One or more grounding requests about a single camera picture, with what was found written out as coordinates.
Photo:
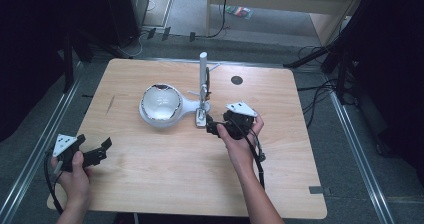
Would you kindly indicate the person's right hand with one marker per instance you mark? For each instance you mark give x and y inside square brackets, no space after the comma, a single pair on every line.
[238,150]

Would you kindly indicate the metal floor rail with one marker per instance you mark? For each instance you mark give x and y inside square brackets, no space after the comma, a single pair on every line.
[36,150]
[361,154]

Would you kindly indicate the black cabinet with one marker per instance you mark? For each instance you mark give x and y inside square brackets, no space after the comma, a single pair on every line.
[123,10]

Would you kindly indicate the white key rack stand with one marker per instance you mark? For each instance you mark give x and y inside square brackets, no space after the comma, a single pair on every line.
[186,105]

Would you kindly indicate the grey tape strip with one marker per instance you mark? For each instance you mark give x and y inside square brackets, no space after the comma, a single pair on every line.
[316,190]

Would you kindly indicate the white bowl with silver rim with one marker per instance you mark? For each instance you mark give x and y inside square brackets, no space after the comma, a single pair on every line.
[161,102]

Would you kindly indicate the black metal stand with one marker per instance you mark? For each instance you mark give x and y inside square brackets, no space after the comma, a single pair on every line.
[320,52]
[68,64]

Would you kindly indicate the colourful packet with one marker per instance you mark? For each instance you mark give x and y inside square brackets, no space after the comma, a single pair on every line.
[239,12]

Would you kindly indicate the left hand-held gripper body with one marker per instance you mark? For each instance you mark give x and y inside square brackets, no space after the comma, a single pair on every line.
[65,145]

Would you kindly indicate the person's left hand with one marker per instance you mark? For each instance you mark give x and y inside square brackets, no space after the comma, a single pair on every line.
[74,187]

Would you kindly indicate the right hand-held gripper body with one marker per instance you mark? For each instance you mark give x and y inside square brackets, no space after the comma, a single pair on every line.
[238,120]

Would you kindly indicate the dark round table grommet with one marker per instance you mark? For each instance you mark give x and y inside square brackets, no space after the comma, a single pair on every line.
[236,80]

